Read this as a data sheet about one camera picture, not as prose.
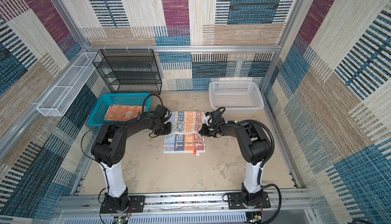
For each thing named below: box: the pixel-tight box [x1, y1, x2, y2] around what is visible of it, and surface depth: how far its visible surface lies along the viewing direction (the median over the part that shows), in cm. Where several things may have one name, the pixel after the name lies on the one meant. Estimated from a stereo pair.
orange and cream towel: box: [104, 104, 143, 122], surface depth 107 cm
